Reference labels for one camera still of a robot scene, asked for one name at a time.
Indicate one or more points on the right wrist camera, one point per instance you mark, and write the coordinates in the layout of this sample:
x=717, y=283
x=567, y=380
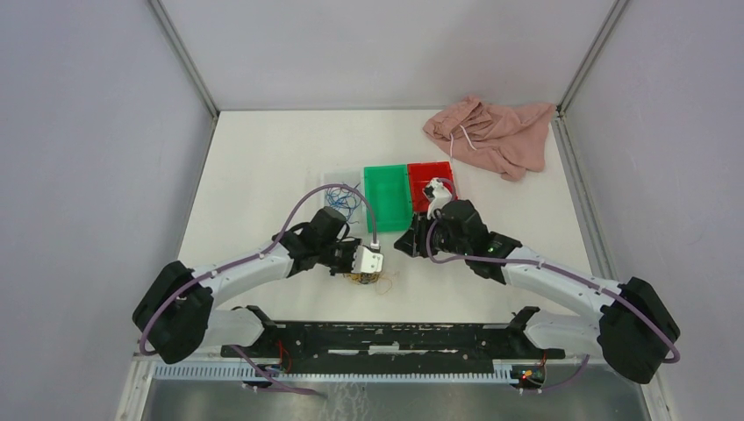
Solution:
x=438, y=192

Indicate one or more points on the white cable duct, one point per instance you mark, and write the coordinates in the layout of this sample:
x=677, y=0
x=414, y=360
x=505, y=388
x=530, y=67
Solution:
x=240, y=371

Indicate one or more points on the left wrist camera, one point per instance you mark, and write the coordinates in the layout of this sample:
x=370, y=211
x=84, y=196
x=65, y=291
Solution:
x=367, y=261

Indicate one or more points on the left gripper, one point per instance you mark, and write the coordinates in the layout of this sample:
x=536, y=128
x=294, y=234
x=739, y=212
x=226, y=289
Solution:
x=353, y=245

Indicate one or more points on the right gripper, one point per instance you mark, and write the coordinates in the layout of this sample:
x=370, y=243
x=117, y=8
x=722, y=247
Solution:
x=414, y=240

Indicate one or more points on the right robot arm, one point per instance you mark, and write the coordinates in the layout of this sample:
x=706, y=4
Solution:
x=459, y=234

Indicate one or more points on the clear plastic bin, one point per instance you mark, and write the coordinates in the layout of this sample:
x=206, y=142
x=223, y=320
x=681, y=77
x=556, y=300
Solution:
x=347, y=203

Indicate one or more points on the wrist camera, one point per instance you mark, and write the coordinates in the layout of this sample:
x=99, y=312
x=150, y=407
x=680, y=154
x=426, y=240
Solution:
x=367, y=261
x=438, y=192

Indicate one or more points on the aluminium frame rail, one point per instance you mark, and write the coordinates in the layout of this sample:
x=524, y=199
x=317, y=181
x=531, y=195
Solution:
x=625, y=342

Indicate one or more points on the pink cloth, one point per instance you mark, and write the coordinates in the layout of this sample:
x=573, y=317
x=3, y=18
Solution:
x=508, y=141

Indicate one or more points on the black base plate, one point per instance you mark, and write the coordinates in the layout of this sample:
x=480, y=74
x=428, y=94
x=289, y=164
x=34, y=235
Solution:
x=340, y=348

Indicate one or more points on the green plastic bin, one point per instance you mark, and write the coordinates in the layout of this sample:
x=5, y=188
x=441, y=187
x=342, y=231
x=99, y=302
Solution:
x=387, y=190

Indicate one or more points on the red plastic bin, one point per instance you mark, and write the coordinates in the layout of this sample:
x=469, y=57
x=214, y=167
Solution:
x=420, y=174

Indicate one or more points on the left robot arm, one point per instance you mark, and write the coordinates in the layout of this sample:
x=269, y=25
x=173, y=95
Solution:
x=182, y=310

